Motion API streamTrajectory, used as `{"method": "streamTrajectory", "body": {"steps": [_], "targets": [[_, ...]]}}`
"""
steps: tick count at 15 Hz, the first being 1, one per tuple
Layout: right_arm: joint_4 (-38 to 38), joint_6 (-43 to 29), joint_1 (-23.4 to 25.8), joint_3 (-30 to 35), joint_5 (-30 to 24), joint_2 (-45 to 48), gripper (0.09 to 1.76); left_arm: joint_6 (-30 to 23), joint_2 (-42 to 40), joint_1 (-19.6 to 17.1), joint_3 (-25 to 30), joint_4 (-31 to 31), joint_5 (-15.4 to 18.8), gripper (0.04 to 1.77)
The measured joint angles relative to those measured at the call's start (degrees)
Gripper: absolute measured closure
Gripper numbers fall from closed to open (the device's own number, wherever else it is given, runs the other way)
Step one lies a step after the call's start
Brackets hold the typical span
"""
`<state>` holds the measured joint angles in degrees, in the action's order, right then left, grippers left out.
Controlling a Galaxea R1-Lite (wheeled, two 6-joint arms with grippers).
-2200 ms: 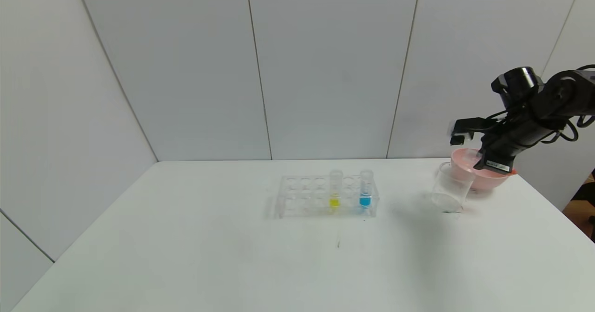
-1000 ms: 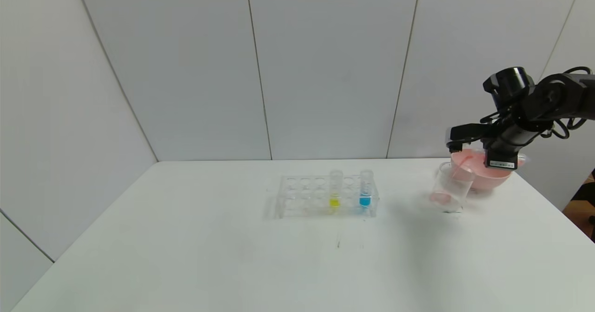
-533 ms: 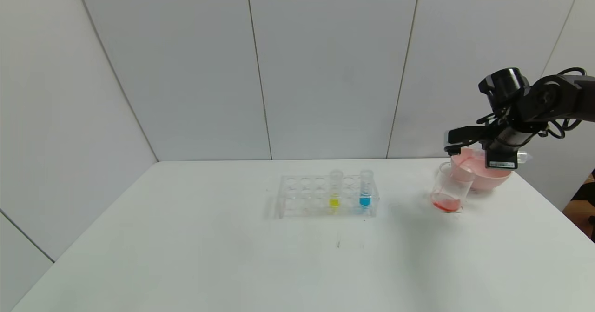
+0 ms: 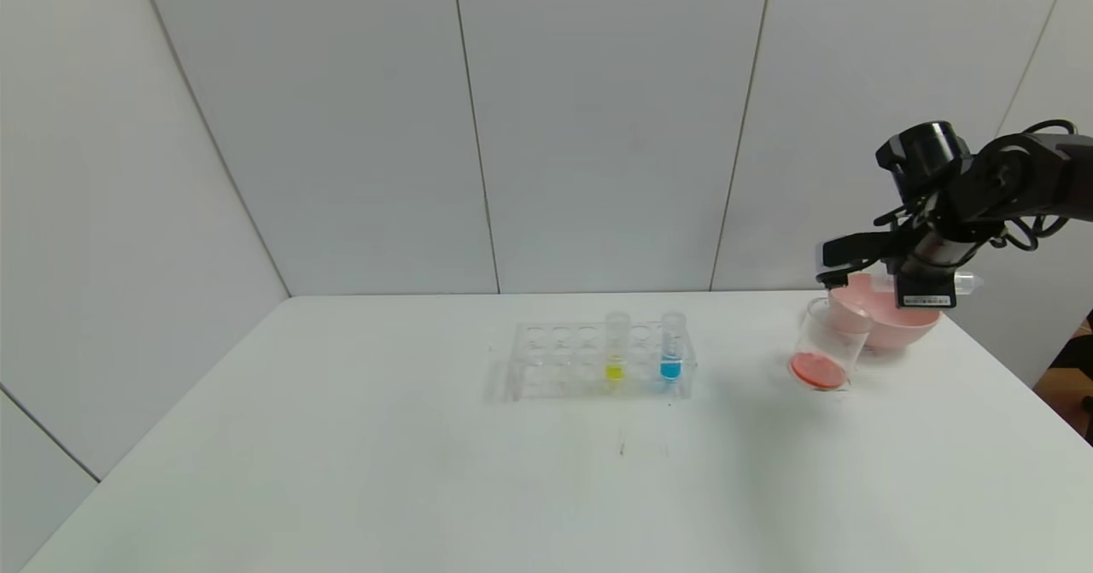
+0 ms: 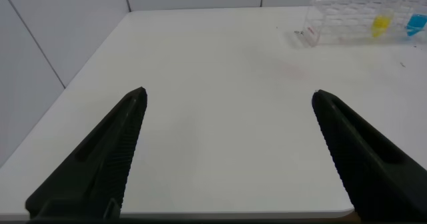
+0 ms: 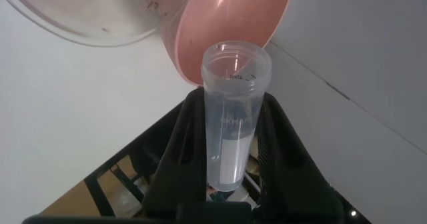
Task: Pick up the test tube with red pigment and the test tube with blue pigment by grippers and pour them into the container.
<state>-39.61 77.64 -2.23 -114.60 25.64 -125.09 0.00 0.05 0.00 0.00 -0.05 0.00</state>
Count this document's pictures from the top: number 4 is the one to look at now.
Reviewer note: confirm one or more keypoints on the test tube with red pigment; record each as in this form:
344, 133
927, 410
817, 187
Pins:
969, 283

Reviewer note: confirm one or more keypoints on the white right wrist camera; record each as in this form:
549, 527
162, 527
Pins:
854, 248

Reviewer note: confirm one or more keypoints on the clear glass beaker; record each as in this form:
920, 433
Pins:
820, 359

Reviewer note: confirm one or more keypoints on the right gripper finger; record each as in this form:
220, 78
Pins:
926, 287

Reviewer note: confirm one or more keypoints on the pink bowl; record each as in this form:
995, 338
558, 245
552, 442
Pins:
897, 330

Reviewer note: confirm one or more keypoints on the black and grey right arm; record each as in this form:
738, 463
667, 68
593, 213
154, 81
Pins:
1025, 180

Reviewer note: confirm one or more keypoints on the clear plastic test tube rack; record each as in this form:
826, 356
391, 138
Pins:
564, 381

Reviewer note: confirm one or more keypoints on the test tube with yellow pigment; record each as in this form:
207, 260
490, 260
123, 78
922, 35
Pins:
615, 371

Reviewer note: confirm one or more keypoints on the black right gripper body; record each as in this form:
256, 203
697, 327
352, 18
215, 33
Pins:
926, 297

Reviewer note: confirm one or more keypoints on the dark object beyond table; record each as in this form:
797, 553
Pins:
1078, 351

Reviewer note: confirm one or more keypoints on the test tube with blue pigment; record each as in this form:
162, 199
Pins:
671, 371

